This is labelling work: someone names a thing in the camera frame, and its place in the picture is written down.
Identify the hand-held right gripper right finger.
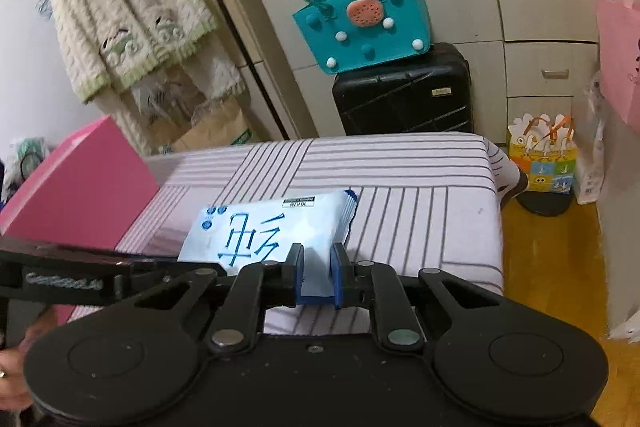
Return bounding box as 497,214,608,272
331,243,502,351

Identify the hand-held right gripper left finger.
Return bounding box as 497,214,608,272
134,243,306,354

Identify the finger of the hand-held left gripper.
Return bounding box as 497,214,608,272
119,258,230,297

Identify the blue tissue pack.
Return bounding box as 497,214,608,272
177,189,359,299

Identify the pink cardboard box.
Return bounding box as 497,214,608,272
0,115,162,324

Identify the person's left hand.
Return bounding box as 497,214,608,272
0,308,62,414

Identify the brown kraft paper bag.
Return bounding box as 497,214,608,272
171,98,259,154

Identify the black suitcase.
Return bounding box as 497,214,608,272
332,42,475,136

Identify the colourful gift bag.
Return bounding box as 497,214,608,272
507,112,579,194

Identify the teal felt handbag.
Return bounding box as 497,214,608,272
292,0,432,74

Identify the cream green fleece robe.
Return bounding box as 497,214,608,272
45,0,249,145

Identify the clear plastic bag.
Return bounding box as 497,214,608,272
574,71,609,206

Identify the pink paper bag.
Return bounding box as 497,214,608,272
595,0,640,134

